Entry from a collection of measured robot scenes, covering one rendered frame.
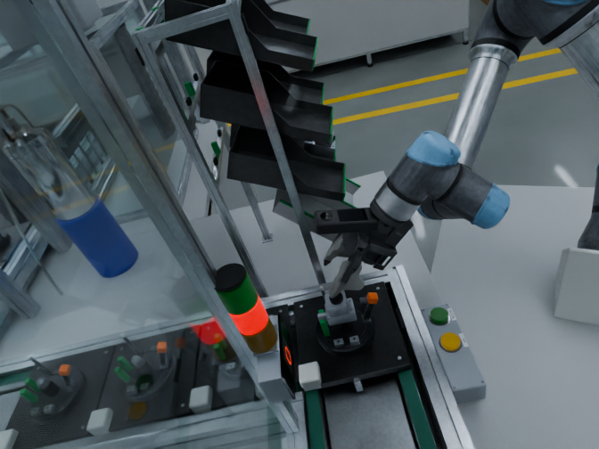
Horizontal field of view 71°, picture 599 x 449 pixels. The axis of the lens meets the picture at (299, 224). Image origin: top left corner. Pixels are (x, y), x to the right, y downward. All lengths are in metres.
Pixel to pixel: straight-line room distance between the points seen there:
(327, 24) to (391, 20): 0.65
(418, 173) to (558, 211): 0.80
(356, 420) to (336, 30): 4.20
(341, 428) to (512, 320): 0.49
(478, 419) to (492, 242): 0.53
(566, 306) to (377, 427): 0.52
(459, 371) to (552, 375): 0.22
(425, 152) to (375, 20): 4.10
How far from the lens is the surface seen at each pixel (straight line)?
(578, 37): 0.91
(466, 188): 0.74
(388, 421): 0.97
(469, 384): 0.95
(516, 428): 1.04
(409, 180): 0.72
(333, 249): 0.87
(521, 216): 1.43
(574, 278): 1.08
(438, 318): 1.02
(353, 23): 4.76
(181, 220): 0.52
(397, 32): 4.84
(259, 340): 0.65
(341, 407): 0.99
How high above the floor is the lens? 1.80
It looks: 39 degrees down
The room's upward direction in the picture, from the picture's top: 19 degrees counter-clockwise
